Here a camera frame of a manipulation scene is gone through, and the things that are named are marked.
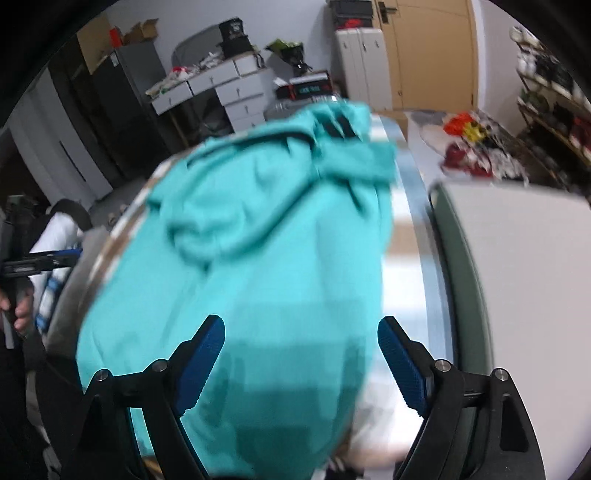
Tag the rows of shoes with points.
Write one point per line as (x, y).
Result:
(549, 74)

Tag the scattered floor shoes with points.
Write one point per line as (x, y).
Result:
(508, 161)

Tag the white flat panel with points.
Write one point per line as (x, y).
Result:
(531, 300)

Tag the white drawer desk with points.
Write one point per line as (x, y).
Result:
(240, 92)

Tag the wooden shoe rack with shoes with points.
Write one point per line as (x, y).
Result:
(554, 115)

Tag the red shoe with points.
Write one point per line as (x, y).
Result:
(455, 154)
(482, 168)

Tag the teal sweatshirt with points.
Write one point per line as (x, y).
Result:
(254, 277)

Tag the black box with red trim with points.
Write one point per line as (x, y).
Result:
(307, 87)

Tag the dark tall cabinet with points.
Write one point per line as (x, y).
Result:
(115, 106)

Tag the pale round rug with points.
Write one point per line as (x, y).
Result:
(427, 136)

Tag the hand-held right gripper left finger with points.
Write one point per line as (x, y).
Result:
(203, 360)

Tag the wooden door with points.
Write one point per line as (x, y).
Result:
(434, 55)

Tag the clutter of desk items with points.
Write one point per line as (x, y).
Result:
(180, 76)

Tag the open cardboard box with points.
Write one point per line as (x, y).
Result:
(143, 30)

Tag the small red box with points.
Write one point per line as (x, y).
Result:
(114, 36)

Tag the pile of colourful toys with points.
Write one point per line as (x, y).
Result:
(466, 124)

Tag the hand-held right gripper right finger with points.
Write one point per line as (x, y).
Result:
(406, 364)

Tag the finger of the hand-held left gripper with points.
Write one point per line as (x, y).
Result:
(55, 259)

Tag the white blue striped cloth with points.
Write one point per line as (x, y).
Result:
(53, 281)

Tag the black storage crate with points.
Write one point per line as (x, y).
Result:
(351, 11)

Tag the person's left hand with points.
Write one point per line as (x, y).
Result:
(22, 317)

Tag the silver suitcase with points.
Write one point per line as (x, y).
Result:
(286, 107)

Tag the black chair back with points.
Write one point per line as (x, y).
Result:
(69, 212)

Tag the white tall cabinet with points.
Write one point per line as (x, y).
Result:
(360, 60)

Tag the grey rounded mirror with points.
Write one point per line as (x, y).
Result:
(194, 46)

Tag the black wrapped flower bouquet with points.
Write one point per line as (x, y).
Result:
(291, 50)

